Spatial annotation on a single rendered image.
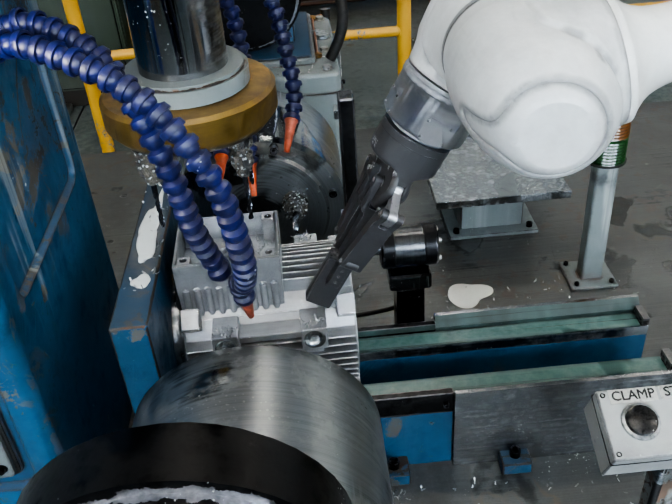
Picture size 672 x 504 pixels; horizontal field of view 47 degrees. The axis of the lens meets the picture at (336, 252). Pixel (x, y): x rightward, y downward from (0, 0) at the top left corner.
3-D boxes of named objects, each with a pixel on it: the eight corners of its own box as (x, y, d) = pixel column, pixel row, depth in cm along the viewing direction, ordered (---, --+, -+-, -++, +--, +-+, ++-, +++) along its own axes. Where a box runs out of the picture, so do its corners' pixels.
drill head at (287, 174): (187, 325, 114) (152, 176, 99) (206, 186, 147) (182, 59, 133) (356, 309, 114) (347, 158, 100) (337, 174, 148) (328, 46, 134)
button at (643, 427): (626, 441, 74) (632, 435, 72) (617, 411, 76) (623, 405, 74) (657, 438, 74) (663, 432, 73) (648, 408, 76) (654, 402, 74)
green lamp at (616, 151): (592, 170, 120) (596, 143, 118) (580, 152, 125) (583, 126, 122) (631, 166, 120) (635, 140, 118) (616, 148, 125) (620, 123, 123)
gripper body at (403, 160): (382, 96, 80) (341, 169, 84) (392, 133, 73) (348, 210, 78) (444, 124, 82) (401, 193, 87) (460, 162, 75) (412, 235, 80)
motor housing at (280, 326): (202, 437, 95) (173, 318, 84) (209, 335, 111) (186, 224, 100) (364, 419, 96) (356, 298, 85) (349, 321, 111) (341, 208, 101)
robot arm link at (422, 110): (415, 79, 70) (384, 133, 73) (499, 117, 73) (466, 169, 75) (401, 43, 77) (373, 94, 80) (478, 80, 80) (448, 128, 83)
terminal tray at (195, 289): (182, 319, 90) (171, 269, 86) (189, 266, 99) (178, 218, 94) (286, 308, 90) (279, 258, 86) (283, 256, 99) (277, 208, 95)
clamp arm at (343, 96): (345, 269, 109) (332, 100, 94) (343, 256, 112) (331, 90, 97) (370, 266, 109) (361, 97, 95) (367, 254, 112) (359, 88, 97)
